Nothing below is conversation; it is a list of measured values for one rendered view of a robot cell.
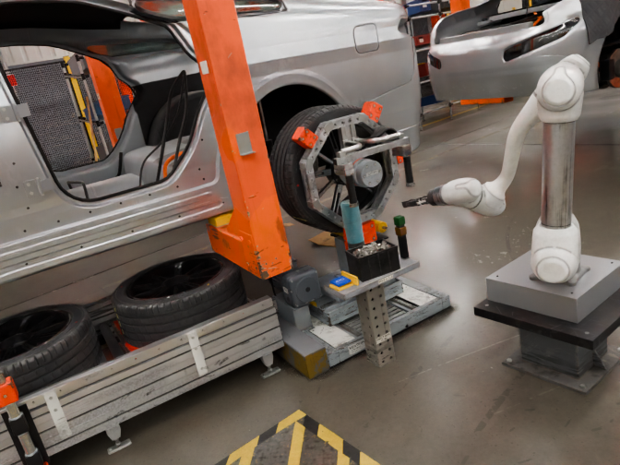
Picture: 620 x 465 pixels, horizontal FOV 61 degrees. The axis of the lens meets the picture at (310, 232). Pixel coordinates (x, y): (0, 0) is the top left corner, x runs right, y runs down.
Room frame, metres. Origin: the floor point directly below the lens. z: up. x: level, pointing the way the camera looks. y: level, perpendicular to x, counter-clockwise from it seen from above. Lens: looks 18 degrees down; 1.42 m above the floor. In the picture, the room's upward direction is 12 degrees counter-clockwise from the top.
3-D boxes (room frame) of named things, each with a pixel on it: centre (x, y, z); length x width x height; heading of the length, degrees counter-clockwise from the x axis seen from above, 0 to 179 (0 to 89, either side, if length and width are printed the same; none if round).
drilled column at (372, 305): (2.24, -0.21, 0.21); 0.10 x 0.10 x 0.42; 27
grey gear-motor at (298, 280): (2.69, 0.16, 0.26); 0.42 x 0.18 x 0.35; 27
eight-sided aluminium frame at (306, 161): (2.64, -0.27, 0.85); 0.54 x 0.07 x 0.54; 117
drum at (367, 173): (2.58, -0.30, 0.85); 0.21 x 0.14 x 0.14; 27
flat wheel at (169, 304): (2.59, 0.73, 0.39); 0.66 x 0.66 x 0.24
